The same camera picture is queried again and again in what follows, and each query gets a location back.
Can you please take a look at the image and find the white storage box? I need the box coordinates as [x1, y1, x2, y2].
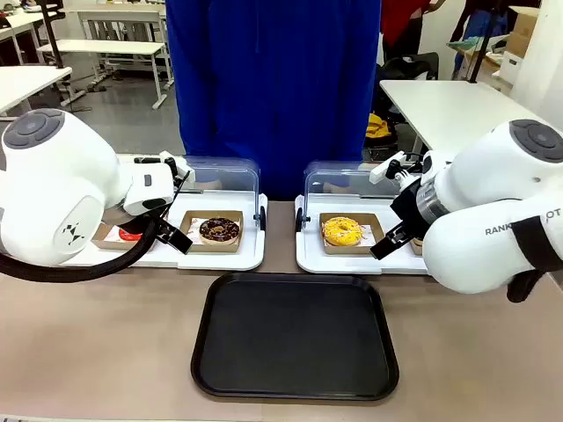
[500, 50, 525, 81]

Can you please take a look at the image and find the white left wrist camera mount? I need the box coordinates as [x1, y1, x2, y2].
[121, 150, 195, 217]

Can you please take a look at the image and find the black plastic serving tray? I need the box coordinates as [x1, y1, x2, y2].
[190, 272, 400, 402]

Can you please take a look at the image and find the red glazed donut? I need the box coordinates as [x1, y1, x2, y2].
[117, 224, 144, 243]

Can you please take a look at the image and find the black backpack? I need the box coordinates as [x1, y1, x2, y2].
[377, 51, 441, 83]

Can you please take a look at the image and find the white table with black post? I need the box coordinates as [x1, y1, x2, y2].
[0, 65, 74, 122]

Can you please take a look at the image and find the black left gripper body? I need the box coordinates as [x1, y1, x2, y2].
[129, 209, 165, 230]

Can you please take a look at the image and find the person's left hand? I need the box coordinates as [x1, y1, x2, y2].
[323, 176, 354, 195]

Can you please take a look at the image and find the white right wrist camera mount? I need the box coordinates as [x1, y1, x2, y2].
[369, 150, 441, 191]

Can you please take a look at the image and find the clear display case lid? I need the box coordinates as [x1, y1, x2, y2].
[303, 160, 400, 213]
[178, 156, 262, 230]

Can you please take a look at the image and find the yellow bag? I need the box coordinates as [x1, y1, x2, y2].
[365, 113, 392, 140]

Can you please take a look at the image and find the white bench table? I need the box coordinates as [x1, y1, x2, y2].
[37, 39, 171, 111]

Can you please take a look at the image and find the large white table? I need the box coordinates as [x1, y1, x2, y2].
[378, 78, 556, 156]

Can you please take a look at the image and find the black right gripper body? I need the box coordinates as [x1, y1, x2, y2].
[390, 178, 427, 236]

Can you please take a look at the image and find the black camera post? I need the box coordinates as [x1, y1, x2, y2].
[465, 0, 512, 84]
[33, 0, 67, 69]

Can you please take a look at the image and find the black strap on arm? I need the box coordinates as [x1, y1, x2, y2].
[505, 215, 563, 304]

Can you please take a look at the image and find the yellow sprinkled donut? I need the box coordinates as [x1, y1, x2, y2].
[322, 215, 364, 248]

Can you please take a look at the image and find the black braided cable sleeve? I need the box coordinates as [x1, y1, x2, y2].
[0, 214, 160, 282]

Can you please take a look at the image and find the chocolate sprinkled donut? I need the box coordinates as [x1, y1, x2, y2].
[198, 216, 241, 245]

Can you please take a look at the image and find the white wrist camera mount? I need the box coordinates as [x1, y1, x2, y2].
[121, 150, 195, 217]
[369, 150, 441, 191]

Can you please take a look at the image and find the white display case base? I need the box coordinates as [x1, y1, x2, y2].
[65, 191, 268, 272]
[295, 193, 435, 276]

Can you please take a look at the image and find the person in red shirt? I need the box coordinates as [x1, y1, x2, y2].
[380, 0, 446, 63]

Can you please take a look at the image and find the brown cardboard box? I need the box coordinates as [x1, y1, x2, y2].
[505, 6, 543, 59]

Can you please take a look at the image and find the blue curtain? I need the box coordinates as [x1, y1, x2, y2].
[165, 0, 383, 200]

